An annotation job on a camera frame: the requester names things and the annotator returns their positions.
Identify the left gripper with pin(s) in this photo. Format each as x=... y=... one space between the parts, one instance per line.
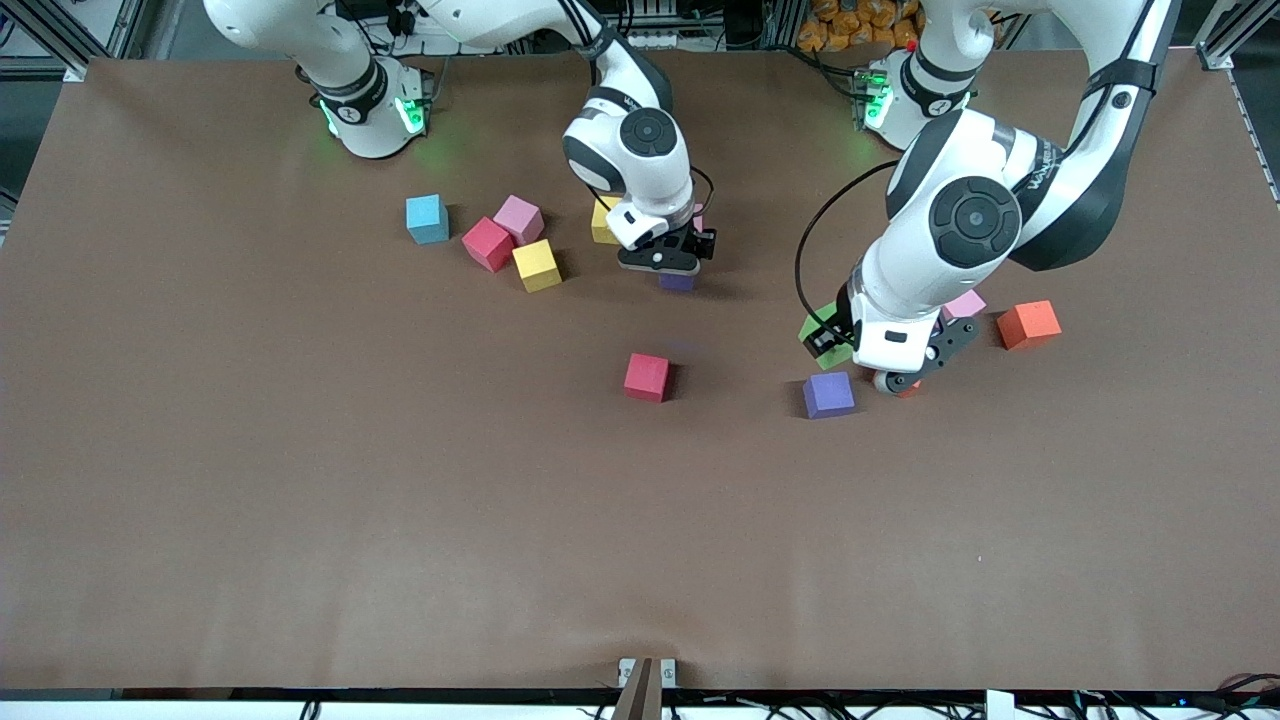
x=836 y=328

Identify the green foam cube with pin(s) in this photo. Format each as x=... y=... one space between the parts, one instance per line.
x=835 y=360

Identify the red foam cube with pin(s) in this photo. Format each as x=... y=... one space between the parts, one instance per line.
x=646 y=375
x=487 y=243

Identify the purple foam cube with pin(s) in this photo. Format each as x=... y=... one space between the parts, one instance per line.
x=678 y=284
x=828 y=392

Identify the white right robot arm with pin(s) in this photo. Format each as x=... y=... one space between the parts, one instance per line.
x=360 y=90

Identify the yellow foam cube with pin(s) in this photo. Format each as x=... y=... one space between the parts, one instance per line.
x=537 y=265
x=600 y=225

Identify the aluminium frame profile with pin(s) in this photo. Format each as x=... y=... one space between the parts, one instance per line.
x=1215 y=55
x=72 y=65

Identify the orange snack bags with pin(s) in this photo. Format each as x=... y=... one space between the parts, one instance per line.
x=840 y=30

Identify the orange foam cube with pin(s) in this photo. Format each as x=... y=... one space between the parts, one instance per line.
x=910 y=389
x=1027 y=322

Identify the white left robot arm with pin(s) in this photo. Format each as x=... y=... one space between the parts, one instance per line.
x=920 y=260

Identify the blue foam cube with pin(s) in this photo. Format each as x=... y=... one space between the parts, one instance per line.
x=427 y=215

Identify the brown paper table cover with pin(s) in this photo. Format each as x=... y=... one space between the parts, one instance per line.
x=300 y=550

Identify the small metal bracket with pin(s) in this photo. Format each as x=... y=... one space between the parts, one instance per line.
x=627 y=668

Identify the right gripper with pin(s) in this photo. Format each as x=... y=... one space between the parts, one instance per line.
x=697 y=240

